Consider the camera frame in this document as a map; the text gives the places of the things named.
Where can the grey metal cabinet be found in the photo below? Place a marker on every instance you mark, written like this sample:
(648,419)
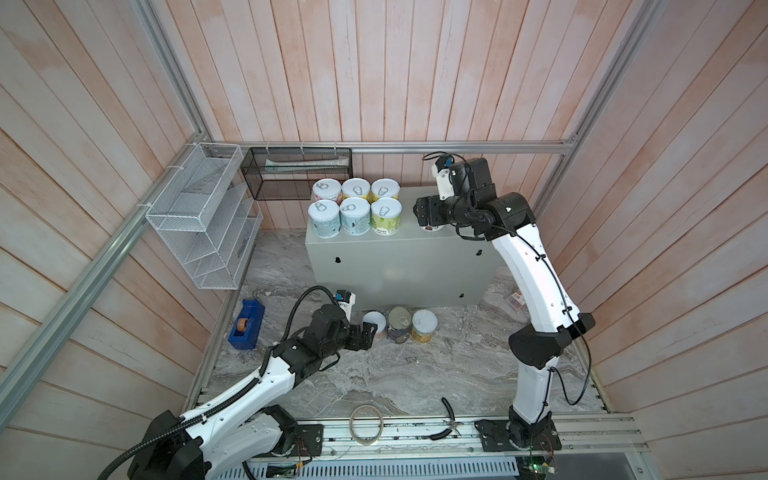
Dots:
(413,268)

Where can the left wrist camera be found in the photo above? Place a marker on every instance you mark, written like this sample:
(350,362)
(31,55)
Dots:
(346,301)

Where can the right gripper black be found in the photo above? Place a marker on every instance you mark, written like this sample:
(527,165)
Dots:
(433,204)

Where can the left aluminium wall rail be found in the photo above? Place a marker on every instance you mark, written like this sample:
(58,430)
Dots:
(28,366)

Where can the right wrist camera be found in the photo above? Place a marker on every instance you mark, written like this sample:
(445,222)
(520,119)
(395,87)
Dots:
(442,173)

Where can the yellow can back row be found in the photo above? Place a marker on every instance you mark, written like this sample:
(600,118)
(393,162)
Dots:
(424,325)

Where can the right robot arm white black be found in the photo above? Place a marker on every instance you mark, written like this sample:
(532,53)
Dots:
(555,323)

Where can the blue tape dispenser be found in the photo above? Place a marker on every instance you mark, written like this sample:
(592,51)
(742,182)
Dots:
(246,328)

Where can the pink labelled can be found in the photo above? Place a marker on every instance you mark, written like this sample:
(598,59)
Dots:
(327,189)

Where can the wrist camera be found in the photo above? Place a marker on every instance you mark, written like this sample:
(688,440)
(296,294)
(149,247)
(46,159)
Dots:
(442,173)
(346,301)

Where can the yellow labelled can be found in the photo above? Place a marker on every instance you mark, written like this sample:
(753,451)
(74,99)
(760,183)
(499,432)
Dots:
(356,188)

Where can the black pliers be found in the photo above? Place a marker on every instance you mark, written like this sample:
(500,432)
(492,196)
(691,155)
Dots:
(451,424)

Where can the clear paper clip box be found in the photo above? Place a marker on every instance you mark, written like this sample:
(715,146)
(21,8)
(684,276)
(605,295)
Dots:
(516,300)

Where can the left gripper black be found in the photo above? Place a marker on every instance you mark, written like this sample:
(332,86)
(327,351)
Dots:
(366,338)

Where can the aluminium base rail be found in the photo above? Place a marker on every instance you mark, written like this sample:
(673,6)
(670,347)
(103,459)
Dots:
(589,446)

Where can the horizontal aluminium wall rail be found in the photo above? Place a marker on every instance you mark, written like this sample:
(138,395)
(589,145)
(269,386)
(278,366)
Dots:
(551,147)

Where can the teal labelled can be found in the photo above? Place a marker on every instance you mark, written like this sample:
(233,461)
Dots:
(324,218)

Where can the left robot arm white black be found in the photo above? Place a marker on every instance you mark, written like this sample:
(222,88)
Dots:
(245,420)

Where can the white wire mesh shelf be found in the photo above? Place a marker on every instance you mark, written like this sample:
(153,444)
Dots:
(208,223)

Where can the green can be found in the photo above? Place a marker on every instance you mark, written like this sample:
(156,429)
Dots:
(386,216)

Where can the black mesh basket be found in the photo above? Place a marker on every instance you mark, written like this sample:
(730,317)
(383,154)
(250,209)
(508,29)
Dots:
(289,173)

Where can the open-top dark metal can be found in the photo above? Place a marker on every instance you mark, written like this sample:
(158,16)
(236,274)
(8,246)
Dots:
(399,324)

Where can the blue can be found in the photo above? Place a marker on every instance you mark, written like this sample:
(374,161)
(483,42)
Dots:
(355,216)

